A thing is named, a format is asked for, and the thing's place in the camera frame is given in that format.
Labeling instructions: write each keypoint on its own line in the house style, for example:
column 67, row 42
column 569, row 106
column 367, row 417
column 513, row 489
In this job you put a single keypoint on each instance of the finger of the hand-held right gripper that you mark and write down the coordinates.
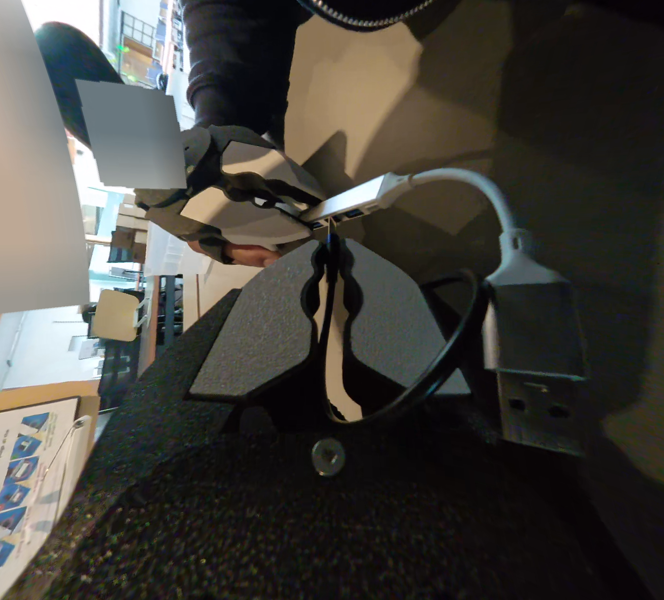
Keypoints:
column 239, row 225
column 265, row 173

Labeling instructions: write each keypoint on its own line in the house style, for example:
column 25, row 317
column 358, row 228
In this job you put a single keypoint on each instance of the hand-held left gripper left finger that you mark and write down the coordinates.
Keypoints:
column 254, row 336

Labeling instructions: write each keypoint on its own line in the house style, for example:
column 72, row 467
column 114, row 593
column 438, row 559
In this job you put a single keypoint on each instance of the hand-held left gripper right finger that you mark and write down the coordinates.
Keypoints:
column 394, row 320

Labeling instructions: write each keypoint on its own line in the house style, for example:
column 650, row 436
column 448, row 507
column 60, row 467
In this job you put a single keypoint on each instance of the person's right forearm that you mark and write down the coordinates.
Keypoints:
column 233, row 50

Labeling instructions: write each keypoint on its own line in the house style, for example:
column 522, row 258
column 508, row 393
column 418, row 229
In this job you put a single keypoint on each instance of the person's right hand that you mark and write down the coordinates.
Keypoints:
column 249, row 257

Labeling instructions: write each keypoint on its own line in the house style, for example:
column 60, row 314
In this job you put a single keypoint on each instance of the beige chair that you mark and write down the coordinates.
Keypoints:
column 116, row 315

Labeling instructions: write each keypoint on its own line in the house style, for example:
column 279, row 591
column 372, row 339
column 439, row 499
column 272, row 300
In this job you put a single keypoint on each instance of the white document stand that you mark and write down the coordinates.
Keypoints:
column 88, row 403

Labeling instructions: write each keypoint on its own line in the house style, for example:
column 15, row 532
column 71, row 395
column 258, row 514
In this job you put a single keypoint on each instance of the printed paper sheets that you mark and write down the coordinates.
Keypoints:
column 31, row 476

